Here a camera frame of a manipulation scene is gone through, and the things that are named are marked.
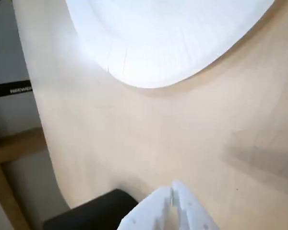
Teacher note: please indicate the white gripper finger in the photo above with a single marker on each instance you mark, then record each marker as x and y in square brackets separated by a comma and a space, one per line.
[141, 215]
[194, 215]

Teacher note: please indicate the white paper plate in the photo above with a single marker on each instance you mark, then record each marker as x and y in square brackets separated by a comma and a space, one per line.
[158, 36]

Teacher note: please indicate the black rounded block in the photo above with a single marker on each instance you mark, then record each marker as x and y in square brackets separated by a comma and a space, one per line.
[91, 213]

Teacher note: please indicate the black tripod leg with print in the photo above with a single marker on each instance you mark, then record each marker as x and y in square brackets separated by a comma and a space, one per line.
[9, 90]

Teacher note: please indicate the wooden partition frame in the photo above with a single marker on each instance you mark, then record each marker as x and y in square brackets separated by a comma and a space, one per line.
[16, 143]

